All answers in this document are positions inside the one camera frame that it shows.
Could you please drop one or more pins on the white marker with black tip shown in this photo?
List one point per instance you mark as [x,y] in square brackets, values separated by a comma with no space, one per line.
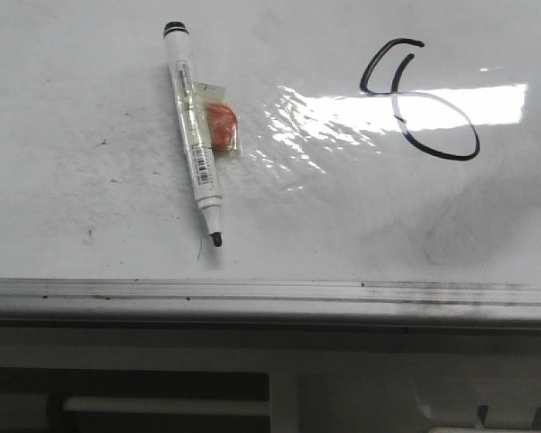
[207,126]

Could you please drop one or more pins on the white horizontal rod under board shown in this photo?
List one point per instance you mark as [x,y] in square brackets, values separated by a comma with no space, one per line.
[167,406]

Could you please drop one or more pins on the white cart frame below board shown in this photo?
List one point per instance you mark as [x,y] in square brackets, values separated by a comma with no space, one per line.
[367,381]

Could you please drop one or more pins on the white whiteboard with aluminium frame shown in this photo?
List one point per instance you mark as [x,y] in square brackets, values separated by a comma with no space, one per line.
[388,168]

